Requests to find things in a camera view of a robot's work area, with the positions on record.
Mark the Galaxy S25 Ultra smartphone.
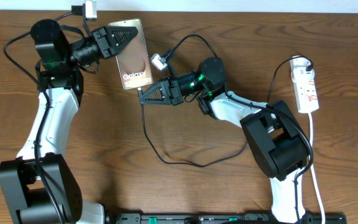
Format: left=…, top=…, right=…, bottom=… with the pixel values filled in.
left=109, top=18, right=153, bottom=90

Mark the black USB charging cable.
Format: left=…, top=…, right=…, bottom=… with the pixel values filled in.
left=137, top=56, right=314, bottom=168

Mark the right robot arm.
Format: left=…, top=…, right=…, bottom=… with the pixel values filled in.
left=138, top=57, right=313, bottom=223

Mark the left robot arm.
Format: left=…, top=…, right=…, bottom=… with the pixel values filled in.
left=0, top=19, right=138, bottom=223

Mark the white power strip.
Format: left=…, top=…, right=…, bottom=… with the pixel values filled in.
left=290, top=55, right=319, bottom=114

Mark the white power strip cord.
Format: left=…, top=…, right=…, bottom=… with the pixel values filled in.
left=307, top=112, right=326, bottom=224

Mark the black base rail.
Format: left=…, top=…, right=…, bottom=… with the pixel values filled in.
left=104, top=211, right=347, bottom=224

